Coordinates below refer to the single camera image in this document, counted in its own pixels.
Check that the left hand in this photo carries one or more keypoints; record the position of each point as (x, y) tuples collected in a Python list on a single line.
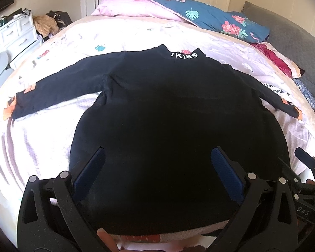
[(169, 246)]

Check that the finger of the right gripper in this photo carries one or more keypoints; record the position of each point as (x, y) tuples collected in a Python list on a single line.
[(306, 159), (287, 172)]

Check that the tan clothes pile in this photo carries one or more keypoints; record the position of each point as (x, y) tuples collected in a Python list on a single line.
[(45, 25)]

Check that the grey padded headboard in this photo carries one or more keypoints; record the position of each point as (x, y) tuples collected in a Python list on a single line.
[(289, 39)]

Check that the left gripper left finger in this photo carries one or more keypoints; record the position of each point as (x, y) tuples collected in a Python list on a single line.
[(49, 219)]

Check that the blue patterned pillow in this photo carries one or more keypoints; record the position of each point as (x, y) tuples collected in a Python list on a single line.
[(306, 93)]

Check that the red patterned pillow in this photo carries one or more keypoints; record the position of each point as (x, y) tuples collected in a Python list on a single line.
[(285, 65)]

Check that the black bag on floor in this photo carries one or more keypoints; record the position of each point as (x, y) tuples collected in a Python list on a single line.
[(62, 18)]

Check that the pink strawberry print blanket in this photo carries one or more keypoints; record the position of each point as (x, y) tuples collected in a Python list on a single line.
[(39, 144)]

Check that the blue floral quilt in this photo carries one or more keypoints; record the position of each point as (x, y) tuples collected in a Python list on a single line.
[(212, 18)]

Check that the black IKISS sweater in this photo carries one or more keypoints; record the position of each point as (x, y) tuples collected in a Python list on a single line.
[(158, 116)]

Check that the white drawer cabinet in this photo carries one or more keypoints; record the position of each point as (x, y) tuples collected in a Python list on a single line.
[(18, 37)]

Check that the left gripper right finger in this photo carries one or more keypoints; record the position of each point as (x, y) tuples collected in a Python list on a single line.
[(265, 220)]

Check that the pink quilt underside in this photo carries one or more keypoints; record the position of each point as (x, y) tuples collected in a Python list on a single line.
[(136, 8)]

